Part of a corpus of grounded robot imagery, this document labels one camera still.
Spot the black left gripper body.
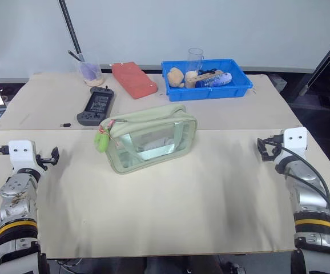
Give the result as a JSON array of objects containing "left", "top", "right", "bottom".
[{"left": 35, "top": 154, "right": 52, "bottom": 172}]

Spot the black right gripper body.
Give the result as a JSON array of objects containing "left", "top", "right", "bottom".
[{"left": 265, "top": 134, "right": 285, "bottom": 161}]

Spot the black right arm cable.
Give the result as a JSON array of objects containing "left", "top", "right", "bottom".
[{"left": 267, "top": 134, "right": 330, "bottom": 229}]

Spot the clear plastic beaker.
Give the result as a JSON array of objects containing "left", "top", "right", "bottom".
[{"left": 73, "top": 55, "right": 104, "bottom": 87}]

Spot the green plush zipper charm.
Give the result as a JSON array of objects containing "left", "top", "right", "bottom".
[{"left": 94, "top": 125, "right": 110, "bottom": 152}]

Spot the clear drinking glass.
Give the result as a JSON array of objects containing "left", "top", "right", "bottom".
[{"left": 185, "top": 47, "right": 206, "bottom": 83}]

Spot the green transparent toiletry bag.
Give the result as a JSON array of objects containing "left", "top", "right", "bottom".
[{"left": 99, "top": 103, "right": 199, "bottom": 176}]

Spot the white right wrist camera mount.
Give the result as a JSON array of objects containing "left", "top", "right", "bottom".
[{"left": 276, "top": 127, "right": 309, "bottom": 166}]

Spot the beige plush toy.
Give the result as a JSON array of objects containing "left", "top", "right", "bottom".
[{"left": 167, "top": 67, "right": 186, "bottom": 88}]

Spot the grey floor box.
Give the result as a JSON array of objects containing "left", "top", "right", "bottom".
[{"left": 268, "top": 74, "right": 288, "bottom": 92}]

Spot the black metal stand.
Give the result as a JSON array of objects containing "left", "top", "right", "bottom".
[{"left": 295, "top": 27, "right": 330, "bottom": 98}]

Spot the red brick-shaped sponge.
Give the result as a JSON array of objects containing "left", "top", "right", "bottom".
[{"left": 111, "top": 61, "right": 158, "bottom": 100}]

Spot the blue white packet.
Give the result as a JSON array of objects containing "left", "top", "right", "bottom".
[{"left": 195, "top": 72, "right": 232, "bottom": 88}]

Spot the black handheld game controller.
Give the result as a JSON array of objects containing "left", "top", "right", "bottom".
[{"left": 77, "top": 85, "right": 115, "bottom": 127}]

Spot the purple cloth piece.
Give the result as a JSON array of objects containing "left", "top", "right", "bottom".
[{"left": 80, "top": 63, "right": 102, "bottom": 82}]

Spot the wooden scoop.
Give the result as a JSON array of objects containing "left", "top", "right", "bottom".
[{"left": 184, "top": 70, "right": 224, "bottom": 89}]

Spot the blue plastic bin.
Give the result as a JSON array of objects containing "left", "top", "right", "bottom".
[{"left": 160, "top": 58, "right": 254, "bottom": 102}]

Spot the black slanted pole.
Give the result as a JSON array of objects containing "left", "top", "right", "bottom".
[{"left": 57, "top": 0, "right": 84, "bottom": 62}]

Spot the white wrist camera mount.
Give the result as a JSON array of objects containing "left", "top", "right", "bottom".
[
  {"left": 276, "top": 127, "right": 309, "bottom": 166},
  {"left": 7, "top": 139, "right": 45, "bottom": 175}
]

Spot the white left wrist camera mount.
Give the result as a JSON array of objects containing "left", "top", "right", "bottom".
[{"left": 7, "top": 139, "right": 45, "bottom": 175}]

